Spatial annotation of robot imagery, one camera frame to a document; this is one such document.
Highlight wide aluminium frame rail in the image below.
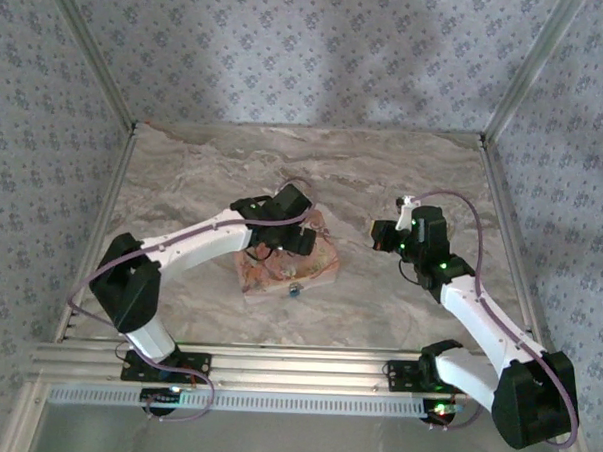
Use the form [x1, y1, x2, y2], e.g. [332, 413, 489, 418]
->
[27, 332, 485, 401]

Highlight aluminium frame side rail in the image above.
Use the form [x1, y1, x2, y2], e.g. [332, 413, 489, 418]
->
[55, 124, 140, 348]
[469, 139, 559, 351]

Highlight aluminium frame corner post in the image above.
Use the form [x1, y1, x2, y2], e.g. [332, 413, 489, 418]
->
[477, 0, 589, 149]
[38, 0, 145, 133]

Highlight pink illustrated book box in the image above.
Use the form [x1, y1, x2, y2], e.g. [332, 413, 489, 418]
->
[230, 205, 344, 302]

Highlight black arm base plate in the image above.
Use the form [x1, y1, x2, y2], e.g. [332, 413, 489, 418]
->
[383, 358, 440, 396]
[119, 346, 214, 386]

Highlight white slotted cable duct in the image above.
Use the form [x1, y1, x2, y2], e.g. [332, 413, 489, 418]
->
[46, 379, 436, 422]

